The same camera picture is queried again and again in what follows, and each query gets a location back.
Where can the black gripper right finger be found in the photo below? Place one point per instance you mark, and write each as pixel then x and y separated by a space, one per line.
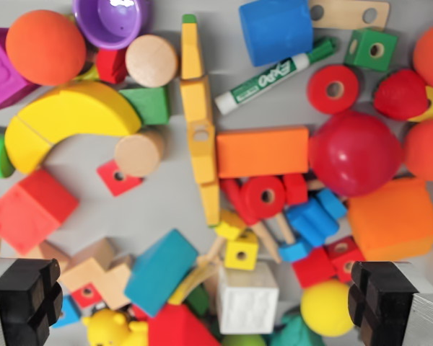
pixel 386 302

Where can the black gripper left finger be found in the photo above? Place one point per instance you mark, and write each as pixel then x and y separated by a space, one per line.
pixel 18 299

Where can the large red wooden block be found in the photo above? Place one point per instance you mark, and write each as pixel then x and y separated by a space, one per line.
pixel 180 328

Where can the small blue block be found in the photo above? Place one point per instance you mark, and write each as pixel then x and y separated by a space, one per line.
pixel 68 311

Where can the brown wooden block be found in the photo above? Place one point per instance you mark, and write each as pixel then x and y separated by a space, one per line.
pixel 52 250

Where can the yellow foam ball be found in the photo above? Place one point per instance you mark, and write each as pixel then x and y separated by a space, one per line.
pixel 324 310

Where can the red cube with holes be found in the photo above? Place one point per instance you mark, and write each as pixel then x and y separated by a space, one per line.
pixel 333 257

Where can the light wooden block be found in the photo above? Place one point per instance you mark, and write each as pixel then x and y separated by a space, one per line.
pixel 90 275

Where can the orange foam cube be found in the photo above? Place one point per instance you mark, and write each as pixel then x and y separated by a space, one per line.
pixel 393 220

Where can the red soft block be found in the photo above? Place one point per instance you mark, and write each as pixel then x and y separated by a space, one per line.
pixel 29 212

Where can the teal soft toy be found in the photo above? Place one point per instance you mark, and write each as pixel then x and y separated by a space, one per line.
pixel 296 331

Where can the yellow rubber bear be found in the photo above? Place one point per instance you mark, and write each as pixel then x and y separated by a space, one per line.
pixel 108 328

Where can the small blue wooden piece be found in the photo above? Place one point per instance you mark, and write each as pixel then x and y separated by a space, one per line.
pixel 292 250

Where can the large blue wooden bolt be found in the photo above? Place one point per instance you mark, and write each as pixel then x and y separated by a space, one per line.
pixel 312 221

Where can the blue wooden nut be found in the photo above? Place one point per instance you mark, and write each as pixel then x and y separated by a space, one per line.
pixel 333 205

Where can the wooden peg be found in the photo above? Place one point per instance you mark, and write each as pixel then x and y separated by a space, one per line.
pixel 285 229
pixel 267 241

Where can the white embossed soft cube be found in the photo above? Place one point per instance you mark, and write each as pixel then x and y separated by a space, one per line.
pixel 247 306

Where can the red wooden nut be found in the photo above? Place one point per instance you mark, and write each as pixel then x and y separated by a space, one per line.
pixel 295 189

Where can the teal wooden block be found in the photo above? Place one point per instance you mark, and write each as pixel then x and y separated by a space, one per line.
pixel 162 272

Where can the green ball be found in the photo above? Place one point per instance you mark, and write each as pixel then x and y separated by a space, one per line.
pixel 243 341

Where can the red square with hole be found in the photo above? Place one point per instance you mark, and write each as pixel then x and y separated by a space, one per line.
pixel 110 180

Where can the shiny red ball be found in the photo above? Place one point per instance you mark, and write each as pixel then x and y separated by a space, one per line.
pixel 353 155

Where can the yellow cube with holes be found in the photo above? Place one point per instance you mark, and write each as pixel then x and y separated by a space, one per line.
pixel 234 260

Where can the red wheel with hole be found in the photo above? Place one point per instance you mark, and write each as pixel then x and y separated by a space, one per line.
pixel 254 202
pixel 317 90

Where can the yellow wooden nut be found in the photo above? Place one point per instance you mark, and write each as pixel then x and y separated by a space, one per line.
pixel 231 225

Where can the threaded wooden screw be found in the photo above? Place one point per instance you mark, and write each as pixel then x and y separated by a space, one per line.
pixel 216 248

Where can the dark green toy piece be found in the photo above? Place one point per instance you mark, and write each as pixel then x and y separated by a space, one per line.
pixel 198 301

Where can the natural wooden cylinder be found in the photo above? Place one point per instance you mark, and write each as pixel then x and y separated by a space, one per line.
pixel 151 60
pixel 137 153

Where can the yellow wooden banana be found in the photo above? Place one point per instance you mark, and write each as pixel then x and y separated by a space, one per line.
pixel 75 115

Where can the orange wooden block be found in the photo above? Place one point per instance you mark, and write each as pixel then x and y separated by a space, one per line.
pixel 262 151

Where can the red toy strawberry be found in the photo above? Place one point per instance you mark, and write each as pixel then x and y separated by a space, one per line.
pixel 400 95

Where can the magenta soft block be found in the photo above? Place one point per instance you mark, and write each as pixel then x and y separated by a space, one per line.
pixel 0 72

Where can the green wooden block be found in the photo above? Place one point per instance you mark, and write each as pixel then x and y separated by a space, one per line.
pixel 149 104

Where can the green cube with hole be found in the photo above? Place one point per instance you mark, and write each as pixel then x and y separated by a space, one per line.
pixel 361 57

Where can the small red wooden block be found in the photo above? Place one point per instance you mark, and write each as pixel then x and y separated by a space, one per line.
pixel 110 66

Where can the green Expo marker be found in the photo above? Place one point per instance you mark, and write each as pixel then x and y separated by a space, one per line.
pixel 270 79

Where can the long yellow wooden toy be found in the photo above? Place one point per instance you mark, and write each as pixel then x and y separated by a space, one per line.
pixel 198 104

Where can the purple plastic cup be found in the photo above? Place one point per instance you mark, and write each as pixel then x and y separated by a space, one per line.
pixel 112 30

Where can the wooden plate with holes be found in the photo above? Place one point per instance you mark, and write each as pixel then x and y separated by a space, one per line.
pixel 343 14

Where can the blue plastic cup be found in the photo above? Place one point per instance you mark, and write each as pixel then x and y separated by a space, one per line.
pixel 276 30

